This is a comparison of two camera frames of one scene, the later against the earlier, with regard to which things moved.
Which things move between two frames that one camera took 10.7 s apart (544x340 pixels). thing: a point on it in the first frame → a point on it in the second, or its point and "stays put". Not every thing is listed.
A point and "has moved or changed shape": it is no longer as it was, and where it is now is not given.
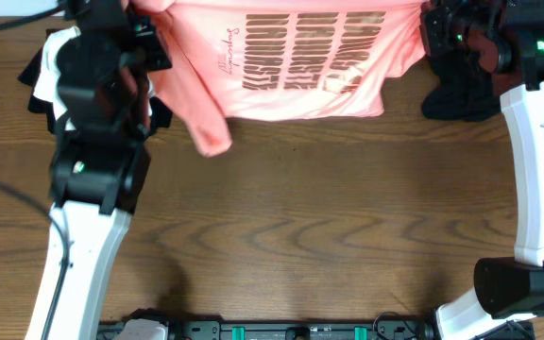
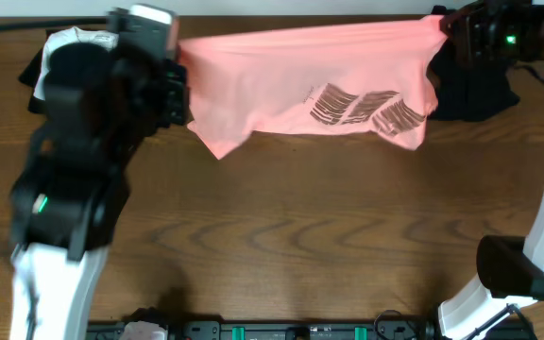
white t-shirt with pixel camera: [46, 86] stays put
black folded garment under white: [161, 115] stays put
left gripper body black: [147, 55] → [169, 89]
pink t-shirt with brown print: [255, 59] has moved or changed shape
